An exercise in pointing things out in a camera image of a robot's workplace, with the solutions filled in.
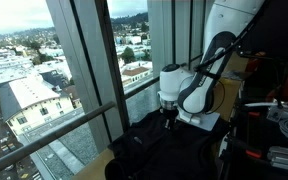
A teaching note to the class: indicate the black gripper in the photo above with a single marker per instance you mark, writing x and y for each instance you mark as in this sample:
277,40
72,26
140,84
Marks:
171,115

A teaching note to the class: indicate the black zip jumper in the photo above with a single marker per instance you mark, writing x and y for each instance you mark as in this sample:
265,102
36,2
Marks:
150,151

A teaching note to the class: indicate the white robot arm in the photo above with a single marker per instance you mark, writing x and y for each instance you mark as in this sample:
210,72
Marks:
187,96

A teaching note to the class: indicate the red black clamp upper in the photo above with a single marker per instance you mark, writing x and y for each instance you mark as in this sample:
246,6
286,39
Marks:
250,151

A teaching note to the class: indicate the window handrail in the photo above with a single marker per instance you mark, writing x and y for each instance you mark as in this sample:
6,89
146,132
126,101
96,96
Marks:
34,146

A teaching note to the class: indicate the aluminium rail upper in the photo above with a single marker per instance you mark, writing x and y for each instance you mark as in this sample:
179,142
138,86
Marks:
278,157

